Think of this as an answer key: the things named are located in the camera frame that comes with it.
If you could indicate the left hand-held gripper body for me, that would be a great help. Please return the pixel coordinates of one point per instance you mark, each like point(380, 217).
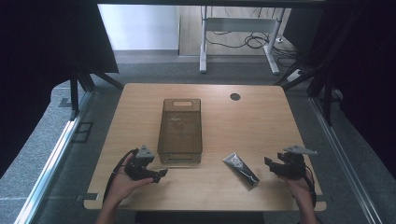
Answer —
point(140, 168)

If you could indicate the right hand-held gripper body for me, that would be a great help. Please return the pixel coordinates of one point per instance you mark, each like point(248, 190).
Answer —
point(292, 166)

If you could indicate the person's right hand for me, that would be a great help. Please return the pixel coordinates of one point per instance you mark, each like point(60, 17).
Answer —
point(300, 186)

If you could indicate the person's left hand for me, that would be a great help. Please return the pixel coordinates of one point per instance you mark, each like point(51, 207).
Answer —
point(120, 185)

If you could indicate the black squeeze tube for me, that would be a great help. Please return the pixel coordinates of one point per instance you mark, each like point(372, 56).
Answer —
point(241, 169)

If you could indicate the transparent brown plastic basket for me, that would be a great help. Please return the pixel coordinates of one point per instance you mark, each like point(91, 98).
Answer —
point(180, 130)

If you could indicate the black round table grommet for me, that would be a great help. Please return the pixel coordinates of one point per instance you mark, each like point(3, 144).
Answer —
point(235, 96)

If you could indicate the black metal stand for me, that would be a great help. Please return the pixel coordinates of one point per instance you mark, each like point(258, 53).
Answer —
point(320, 84)
point(81, 84)

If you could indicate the white power strip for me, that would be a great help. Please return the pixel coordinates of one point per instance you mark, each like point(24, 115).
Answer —
point(294, 75)

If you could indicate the black curtain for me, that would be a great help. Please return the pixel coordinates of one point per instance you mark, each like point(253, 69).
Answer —
point(361, 62)
point(37, 62)

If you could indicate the silver metal floor rail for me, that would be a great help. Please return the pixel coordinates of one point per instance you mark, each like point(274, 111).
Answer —
point(53, 161)
point(342, 158)

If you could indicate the white metal desk frame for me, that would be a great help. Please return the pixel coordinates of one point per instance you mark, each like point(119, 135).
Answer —
point(239, 24)

